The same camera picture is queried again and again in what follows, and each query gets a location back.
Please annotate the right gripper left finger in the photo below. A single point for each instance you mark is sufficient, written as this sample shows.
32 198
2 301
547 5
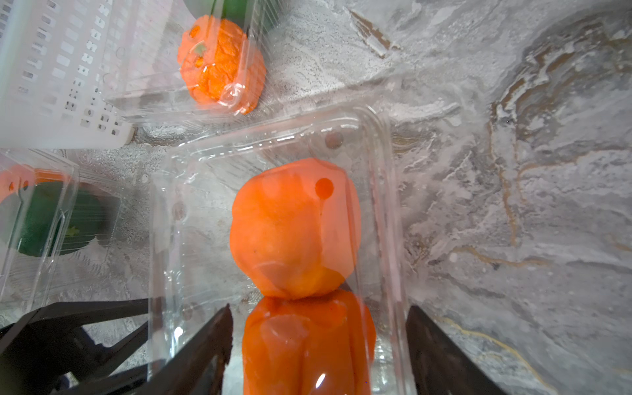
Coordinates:
200 366

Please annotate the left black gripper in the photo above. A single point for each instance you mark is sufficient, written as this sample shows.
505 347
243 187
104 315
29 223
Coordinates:
50 345

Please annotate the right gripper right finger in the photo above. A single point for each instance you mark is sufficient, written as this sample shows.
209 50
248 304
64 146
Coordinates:
438 365

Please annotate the clear clamshell container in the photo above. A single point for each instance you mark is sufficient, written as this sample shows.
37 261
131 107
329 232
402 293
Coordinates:
142 78
193 273
101 271

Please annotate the peeled orange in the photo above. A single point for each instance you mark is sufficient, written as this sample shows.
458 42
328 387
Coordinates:
320 345
296 229

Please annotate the left container green fruit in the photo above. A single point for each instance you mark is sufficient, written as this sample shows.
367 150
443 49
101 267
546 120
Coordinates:
35 226

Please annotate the container green fruit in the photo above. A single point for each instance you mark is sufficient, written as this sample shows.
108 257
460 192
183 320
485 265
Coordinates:
265 14
35 226

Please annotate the left container orange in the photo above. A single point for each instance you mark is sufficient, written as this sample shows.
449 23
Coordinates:
19 176

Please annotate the container orange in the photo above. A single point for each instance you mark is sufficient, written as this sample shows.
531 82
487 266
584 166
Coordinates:
19 176
220 66

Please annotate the white plastic basket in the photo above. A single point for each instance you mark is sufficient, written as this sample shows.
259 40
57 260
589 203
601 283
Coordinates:
65 66

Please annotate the back container orange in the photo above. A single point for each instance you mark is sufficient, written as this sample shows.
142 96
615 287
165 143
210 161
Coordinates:
220 66

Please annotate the back container green fruit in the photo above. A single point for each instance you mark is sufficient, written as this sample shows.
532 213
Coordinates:
265 14

